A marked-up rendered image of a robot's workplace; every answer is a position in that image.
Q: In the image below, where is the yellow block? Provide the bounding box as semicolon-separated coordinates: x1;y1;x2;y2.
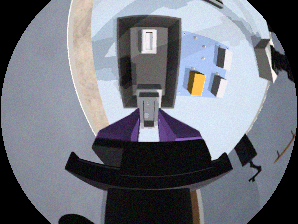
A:
187;71;206;96

